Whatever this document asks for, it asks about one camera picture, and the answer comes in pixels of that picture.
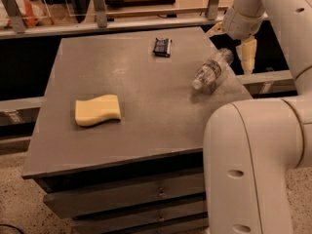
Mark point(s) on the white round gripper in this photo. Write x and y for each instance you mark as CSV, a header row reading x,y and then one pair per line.
x,y
240,23

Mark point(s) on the clear plastic water bottle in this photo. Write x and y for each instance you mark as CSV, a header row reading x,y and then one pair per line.
x,y
206,76

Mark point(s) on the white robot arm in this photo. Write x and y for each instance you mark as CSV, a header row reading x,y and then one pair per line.
x,y
249,145

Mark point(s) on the yellow sponge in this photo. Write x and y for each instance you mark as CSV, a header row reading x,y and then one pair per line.
x,y
96,110

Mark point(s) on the black snack bar wrapper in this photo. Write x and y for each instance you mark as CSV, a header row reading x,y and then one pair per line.
x,y
162,47

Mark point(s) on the grey drawer cabinet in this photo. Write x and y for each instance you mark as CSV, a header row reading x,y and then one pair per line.
x,y
142,174

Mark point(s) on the orange and white bag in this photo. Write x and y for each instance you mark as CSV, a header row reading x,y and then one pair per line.
x,y
32,15

